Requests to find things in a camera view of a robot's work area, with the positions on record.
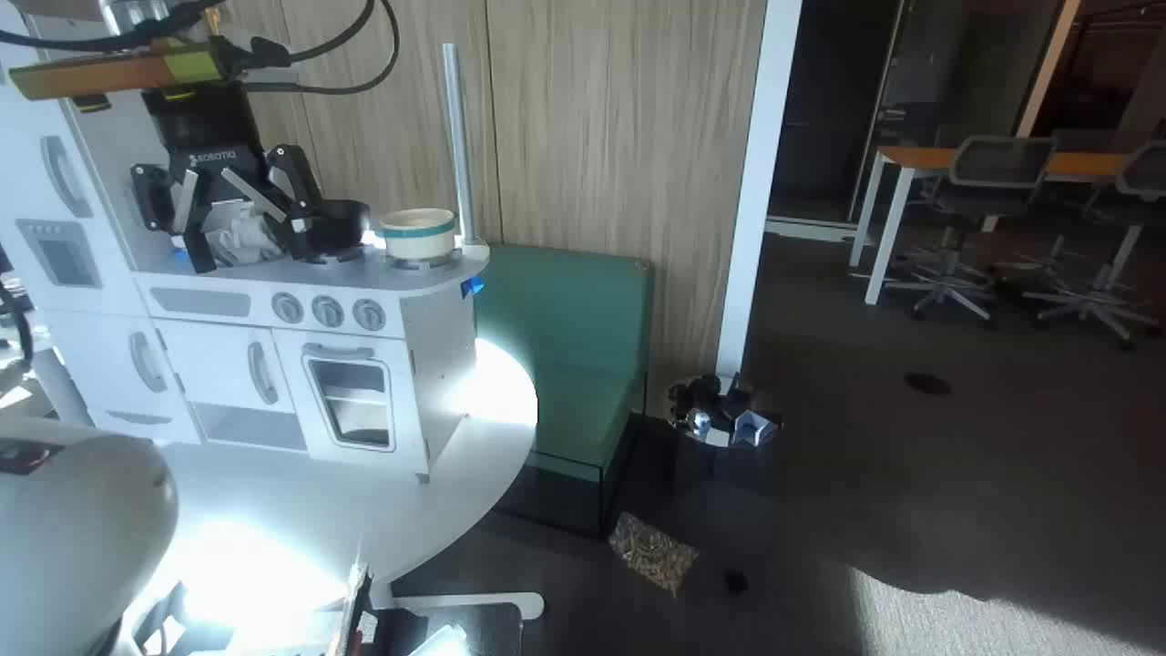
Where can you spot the white round table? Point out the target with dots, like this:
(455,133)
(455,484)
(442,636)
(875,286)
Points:
(314,522)

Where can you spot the yellow green tag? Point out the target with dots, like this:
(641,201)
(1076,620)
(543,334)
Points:
(188,64)

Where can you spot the black trash bin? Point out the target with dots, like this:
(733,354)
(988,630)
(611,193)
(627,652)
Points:
(724,440)

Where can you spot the white toy kitchen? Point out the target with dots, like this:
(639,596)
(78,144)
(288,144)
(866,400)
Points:
(218,353)

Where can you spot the white crumpled cloth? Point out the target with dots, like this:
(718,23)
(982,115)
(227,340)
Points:
(241,231)

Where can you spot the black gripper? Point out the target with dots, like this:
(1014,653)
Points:
(203,121)

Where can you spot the black small pan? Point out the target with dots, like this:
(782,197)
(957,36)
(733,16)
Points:
(330,227)

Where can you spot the blue cloth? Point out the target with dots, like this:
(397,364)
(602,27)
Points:
(184,253)

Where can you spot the white building pillar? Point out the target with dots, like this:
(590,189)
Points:
(750,184)

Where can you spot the grey mesh office chair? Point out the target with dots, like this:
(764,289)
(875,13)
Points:
(988,166)
(1143,177)

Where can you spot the speckled cork mat piece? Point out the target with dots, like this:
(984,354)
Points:
(654,552)

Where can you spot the white kitchen post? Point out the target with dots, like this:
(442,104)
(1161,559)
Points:
(455,149)

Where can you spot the green upholstered chair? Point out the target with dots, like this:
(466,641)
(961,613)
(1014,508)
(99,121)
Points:
(568,353)

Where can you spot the white cup with green band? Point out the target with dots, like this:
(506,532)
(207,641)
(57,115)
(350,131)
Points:
(418,240)

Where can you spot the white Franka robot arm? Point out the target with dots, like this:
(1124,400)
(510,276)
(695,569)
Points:
(73,533)

